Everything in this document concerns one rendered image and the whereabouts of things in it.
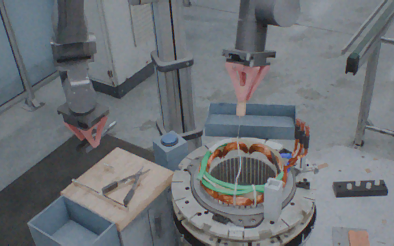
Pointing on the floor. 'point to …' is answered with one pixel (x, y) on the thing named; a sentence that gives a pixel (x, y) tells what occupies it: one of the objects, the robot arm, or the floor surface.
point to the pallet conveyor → (373, 37)
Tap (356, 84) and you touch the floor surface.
